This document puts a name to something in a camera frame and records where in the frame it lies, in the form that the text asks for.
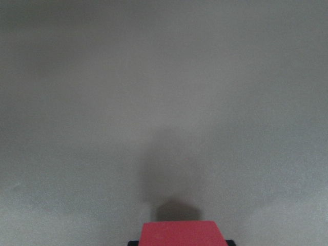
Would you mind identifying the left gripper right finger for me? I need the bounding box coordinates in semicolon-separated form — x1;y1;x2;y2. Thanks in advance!
226;239;234;246

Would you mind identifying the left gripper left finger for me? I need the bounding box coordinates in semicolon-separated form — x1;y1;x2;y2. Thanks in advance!
128;240;139;246

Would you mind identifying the red block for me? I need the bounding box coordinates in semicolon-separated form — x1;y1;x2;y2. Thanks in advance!
139;221;227;246

